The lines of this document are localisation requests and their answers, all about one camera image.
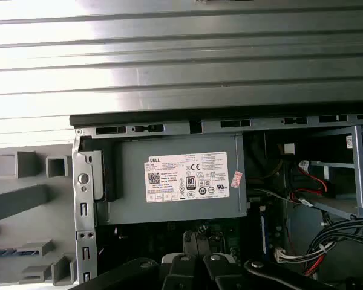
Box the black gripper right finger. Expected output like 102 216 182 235
198 230 334 290

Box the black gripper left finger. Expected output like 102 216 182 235
68 230 201 290

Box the blue installed RAM stick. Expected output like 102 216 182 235
260 208 269 261

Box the green motherboard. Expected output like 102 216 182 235
98 208 291 276

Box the grey power supply white label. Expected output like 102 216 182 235
96 134 249 226

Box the black open PC case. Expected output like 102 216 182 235
68 112 363 290

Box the tall grey disk bay cage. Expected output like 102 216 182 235
290 123 363 219

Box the grey plastic parts rack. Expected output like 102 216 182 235
0 144 79 286

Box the black power wire bundle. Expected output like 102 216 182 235
307 217 363 277

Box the red wire with black plug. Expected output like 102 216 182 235
298 159 336 199

